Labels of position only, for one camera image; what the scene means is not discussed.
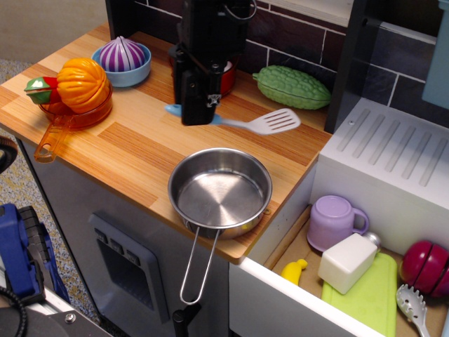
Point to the lime green cutting board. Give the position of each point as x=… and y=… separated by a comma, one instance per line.
x=372, y=299

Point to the stainless steel pan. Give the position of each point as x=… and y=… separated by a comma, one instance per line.
x=219, y=193

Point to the magenta toy fruit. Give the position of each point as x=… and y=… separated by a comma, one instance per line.
x=425, y=267

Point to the white sink drawer front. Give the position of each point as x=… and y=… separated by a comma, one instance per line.
x=262, y=303

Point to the yellow toy banana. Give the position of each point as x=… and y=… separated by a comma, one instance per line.
x=292, y=272

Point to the blue black clamp tool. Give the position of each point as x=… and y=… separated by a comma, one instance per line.
x=27, y=255

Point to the orange transparent measuring cup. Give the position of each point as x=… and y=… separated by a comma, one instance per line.
x=62, y=121

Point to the purple plastic mug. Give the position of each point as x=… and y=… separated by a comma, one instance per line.
x=333, y=219

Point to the green toy bitter gourd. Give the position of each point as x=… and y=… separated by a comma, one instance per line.
x=292, y=88

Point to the grey pasta spoon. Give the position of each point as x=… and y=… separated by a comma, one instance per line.
x=412, y=304

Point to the red transparent cup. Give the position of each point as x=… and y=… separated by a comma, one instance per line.
x=228, y=78

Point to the blue handled grey spatula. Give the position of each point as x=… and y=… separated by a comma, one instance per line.
x=268, y=124

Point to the purple striped toy onion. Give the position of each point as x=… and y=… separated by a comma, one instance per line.
x=121, y=55

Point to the white drying rack block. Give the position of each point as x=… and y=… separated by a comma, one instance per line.
x=394, y=167

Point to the red green toy tomato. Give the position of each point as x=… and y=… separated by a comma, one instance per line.
x=43, y=90

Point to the light blue bowl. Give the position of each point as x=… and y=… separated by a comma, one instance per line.
x=129, y=78

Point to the orange toy pumpkin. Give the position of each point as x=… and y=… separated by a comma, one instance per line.
x=82, y=85

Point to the toy kitchen oven cabinet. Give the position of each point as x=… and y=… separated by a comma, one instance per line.
x=138, y=270

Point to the white salt shaker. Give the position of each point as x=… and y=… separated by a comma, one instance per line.
x=343, y=264

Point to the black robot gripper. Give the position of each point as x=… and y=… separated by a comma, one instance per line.
x=210, y=34

